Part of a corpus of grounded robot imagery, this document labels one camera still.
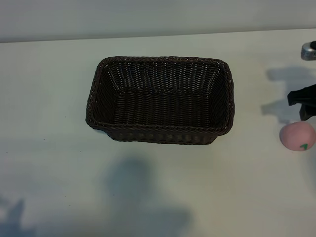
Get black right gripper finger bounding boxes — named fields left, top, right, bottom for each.
left=298, top=104, right=316, bottom=122
left=287, top=83, right=316, bottom=107

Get pink peach with green leaf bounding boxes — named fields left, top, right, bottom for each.
left=279, top=120, right=316, bottom=151

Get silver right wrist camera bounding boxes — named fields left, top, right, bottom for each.
left=300, top=41, right=316, bottom=61

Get dark brown wicker basket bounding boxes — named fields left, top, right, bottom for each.
left=85, top=56, right=235, bottom=146

